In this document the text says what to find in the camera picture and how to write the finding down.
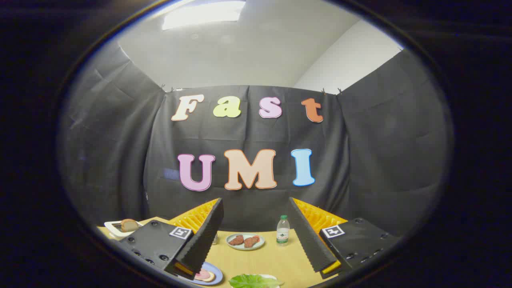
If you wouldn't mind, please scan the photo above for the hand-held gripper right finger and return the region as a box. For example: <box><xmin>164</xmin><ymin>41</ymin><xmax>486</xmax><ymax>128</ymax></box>
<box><xmin>288</xmin><ymin>197</ymin><xmax>400</xmax><ymax>280</ymax></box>

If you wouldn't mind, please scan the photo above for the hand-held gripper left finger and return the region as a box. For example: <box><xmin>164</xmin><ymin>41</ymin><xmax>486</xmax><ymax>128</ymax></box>
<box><xmin>120</xmin><ymin>198</ymin><xmax>224</xmax><ymax>280</ymax></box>

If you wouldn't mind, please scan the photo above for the green lettuce leaf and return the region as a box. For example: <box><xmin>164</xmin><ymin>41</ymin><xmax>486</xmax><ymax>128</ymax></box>
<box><xmin>229</xmin><ymin>274</ymin><xmax>284</xmax><ymax>288</ymax></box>

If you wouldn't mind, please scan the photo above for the clear water bottle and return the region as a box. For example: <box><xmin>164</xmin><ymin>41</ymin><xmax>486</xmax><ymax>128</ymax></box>
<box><xmin>276</xmin><ymin>215</ymin><xmax>290</xmax><ymax>245</ymax></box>

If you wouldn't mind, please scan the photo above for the blue plate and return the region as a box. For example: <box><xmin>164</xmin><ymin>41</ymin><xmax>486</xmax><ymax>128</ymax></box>
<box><xmin>188</xmin><ymin>262</ymin><xmax>223</xmax><ymax>286</ymax></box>

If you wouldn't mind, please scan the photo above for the pale green plate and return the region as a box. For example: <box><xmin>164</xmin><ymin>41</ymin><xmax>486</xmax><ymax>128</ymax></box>
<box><xmin>226</xmin><ymin>233</ymin><xmax>265</xmax><ymax>251</ymax></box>

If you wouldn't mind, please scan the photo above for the white plate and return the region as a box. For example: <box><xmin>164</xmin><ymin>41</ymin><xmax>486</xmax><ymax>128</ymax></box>
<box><xmin>230</xmin><ymin>274</ymin><xmax>281</xmax><ymax>288</ymax></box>

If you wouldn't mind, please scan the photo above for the white toaster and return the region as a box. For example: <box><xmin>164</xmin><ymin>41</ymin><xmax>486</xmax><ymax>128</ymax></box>
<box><xmin>104</xmin><ymin>219</ymin><xmax>144</xmax><ymax>240</ymax></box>

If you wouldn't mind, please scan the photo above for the black backdrop cloth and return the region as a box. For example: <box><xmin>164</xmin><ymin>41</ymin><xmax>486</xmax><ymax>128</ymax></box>
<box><xmin>58</xmin><ymin>40</ymin><xmax>454</xmax><ymax>240</ymax></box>

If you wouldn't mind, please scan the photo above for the ceiling light panel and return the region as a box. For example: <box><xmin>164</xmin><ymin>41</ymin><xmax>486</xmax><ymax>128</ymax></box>
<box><xmin>162</xmin><ymin>0</ymin><xmax>246</xmax><ymax>30</ymax></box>

